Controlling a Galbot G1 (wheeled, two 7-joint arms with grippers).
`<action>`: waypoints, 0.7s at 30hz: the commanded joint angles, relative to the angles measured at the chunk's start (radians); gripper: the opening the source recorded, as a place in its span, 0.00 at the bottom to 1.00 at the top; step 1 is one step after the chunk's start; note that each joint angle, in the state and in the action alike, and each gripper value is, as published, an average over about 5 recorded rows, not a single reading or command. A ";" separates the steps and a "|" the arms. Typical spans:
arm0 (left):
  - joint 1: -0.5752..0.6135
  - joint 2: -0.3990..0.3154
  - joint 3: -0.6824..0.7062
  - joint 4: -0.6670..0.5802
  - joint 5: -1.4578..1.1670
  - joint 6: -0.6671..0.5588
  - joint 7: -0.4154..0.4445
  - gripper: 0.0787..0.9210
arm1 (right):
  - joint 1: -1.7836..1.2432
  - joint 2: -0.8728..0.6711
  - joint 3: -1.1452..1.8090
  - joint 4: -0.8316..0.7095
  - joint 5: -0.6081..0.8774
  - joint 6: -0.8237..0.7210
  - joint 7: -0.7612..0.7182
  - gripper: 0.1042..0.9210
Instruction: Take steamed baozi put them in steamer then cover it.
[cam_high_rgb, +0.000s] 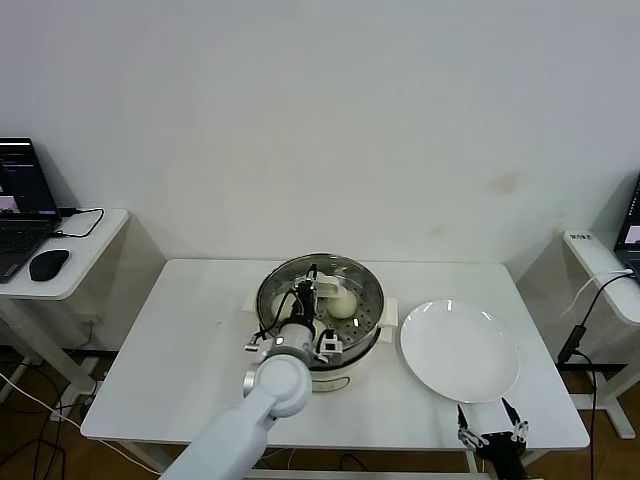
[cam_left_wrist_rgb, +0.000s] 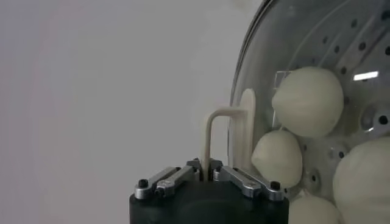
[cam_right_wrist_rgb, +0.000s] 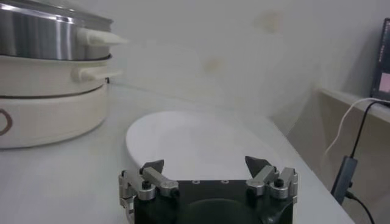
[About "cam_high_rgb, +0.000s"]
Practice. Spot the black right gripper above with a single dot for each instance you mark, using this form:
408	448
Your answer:
502	452

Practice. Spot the black laptop with lit screen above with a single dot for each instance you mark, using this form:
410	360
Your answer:
630	235

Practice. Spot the steel perforated steamer basket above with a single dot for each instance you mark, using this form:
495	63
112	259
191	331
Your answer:
377	320

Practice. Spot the small white printed label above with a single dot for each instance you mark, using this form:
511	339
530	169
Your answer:
580	237

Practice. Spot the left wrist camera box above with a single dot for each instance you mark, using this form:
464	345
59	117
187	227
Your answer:
330	346

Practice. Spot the black computer mouse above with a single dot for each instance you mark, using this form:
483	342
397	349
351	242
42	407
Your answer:
48	264

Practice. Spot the cream electric cooking pot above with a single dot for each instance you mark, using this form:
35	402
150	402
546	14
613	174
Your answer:
350	375

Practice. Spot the black laptop with dark screen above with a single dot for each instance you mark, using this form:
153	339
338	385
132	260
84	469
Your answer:
20	230

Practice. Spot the white side table with mouse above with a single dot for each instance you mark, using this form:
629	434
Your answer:
87	255

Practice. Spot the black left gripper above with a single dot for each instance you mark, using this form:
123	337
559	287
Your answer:
306	311

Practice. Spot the white table frame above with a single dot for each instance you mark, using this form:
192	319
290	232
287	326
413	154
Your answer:
375	473

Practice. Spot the white round plate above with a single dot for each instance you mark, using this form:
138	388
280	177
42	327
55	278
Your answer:
457	352

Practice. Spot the white side table with label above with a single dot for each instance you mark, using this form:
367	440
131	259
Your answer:
590	257

